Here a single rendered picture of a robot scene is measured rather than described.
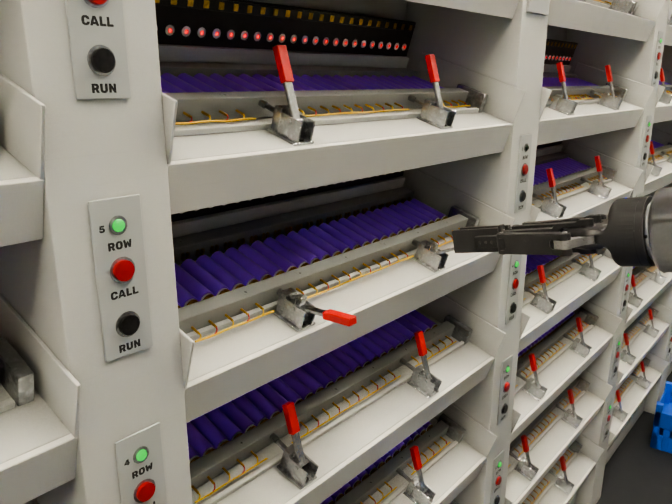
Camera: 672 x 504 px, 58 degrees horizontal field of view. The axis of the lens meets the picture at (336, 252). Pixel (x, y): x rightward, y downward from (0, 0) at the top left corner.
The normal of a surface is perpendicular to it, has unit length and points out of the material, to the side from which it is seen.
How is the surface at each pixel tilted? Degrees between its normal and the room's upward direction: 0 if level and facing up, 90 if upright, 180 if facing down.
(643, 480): 0
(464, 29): 90
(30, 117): 90
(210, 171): 108
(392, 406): 18
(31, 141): 90
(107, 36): 90
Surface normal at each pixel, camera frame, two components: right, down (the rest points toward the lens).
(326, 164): 0.72, 0.47
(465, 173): -0.65, 0.21
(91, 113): 0.76, 0.18
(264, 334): 0.23, -0.86
